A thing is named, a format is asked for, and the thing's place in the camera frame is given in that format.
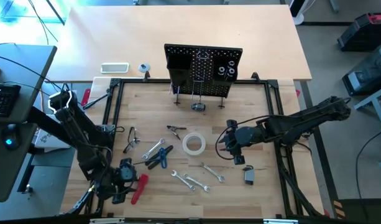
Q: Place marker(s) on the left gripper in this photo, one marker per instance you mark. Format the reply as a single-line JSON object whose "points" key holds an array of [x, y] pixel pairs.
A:
{"points": [[128, 169]]}

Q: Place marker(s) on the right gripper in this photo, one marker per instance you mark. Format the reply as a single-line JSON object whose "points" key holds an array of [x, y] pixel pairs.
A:
{"points": [[243, 138]]}

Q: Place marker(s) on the white tape roll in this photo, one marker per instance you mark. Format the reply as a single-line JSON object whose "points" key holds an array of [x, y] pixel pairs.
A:
{"points": [[185, 143]]}

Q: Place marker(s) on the grey round tape measure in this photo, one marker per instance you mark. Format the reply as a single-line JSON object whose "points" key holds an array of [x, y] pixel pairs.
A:
{"points": [[198, 107]]}

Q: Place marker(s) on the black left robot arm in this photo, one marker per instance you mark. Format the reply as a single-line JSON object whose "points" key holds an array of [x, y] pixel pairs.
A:
{"points": [[84, 140]]}

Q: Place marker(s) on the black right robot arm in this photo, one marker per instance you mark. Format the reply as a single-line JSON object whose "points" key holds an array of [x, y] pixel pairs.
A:
{"points": [[302, 123]]}

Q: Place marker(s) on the black perforated peg board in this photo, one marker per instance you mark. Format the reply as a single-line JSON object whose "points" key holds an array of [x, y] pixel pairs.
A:
{"points": [[199, 74]]}

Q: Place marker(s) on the thin black metal rod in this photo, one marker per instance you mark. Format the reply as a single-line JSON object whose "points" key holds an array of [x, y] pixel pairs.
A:
{"points": [[140, 163]]}

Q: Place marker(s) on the clear safety glasses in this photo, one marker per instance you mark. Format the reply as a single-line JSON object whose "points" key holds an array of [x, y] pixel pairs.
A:
{"points": [[132, 141]]}

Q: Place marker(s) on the grey hex key set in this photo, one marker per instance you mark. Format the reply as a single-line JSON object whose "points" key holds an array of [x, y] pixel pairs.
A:
{"points": [[248, 175]]}

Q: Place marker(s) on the long double prong hook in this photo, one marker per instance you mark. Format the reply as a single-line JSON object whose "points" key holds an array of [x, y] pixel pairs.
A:
{"points": [[194, 90]]}

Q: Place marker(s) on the red plastic clamp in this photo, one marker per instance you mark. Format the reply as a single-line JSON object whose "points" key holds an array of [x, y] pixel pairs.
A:
{"points": [[298, 93], [85, 98]]}

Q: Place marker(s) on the white cardboard box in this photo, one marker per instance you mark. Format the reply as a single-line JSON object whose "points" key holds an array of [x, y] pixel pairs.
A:
{"points": [[47, 138]]}

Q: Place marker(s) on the black diagonal strut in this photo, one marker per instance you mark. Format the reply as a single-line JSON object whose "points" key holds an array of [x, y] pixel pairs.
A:
{"points": [[41, 121]]}

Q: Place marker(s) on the white rectangular tray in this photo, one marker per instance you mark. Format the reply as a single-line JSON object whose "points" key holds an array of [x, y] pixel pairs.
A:
{"points": [[114, 68]]}

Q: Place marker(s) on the dark grey desk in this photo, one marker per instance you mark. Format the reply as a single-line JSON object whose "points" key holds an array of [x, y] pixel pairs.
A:
{"points": [[10, 180]]}

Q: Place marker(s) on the black computer mouse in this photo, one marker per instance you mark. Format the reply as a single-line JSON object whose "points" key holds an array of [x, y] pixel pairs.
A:
{"points": [[10, 137]]}

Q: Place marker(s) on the light wooden desk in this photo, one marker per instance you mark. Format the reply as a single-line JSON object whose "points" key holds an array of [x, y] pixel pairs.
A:
{"points": [[115, 31]]}

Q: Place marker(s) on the black computer keyboard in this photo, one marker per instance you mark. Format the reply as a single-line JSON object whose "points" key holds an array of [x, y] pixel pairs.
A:
{"points": [[3, 99]]}

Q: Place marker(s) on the black open crate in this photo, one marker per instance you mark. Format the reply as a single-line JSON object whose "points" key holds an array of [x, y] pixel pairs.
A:
{"points": [[364, 77]]}

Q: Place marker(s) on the black case with red lid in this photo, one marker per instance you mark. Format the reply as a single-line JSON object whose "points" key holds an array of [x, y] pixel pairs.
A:
{"points": [[364, 34]]}

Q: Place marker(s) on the silver metal bracket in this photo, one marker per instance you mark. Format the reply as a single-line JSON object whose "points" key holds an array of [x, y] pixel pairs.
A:
{"points": [[280, 221], [106, 221]]}

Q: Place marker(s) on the black frame clamp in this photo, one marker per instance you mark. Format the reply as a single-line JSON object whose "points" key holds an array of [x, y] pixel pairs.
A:
{"points": [[255, 76], [146, 76]]}

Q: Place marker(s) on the black aluminium table frame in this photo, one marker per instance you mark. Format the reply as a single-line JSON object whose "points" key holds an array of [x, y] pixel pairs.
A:
{"points": [[131, 81]]}

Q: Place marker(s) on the white round pedestal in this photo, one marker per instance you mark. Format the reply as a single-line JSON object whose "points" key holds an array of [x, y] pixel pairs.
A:
{"points": [[297, 18]]}

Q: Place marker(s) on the metal table frame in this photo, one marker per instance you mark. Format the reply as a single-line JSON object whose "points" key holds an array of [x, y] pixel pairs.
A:
{"points": [[379, 124]]}

